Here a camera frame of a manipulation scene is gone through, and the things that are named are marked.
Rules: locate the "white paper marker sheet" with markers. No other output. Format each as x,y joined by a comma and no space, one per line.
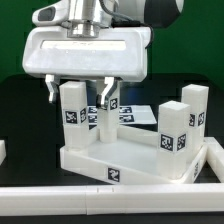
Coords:
136,114

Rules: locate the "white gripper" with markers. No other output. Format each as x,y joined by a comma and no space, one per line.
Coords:
116,52

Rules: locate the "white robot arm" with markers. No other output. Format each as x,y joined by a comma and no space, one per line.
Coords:
89,17

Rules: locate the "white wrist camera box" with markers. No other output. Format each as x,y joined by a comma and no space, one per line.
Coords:
56,14

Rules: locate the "white L-shaped fence wall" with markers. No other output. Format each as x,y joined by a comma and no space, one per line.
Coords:
120,199

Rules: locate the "white desk top tray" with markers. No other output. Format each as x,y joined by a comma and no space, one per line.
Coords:
132,160

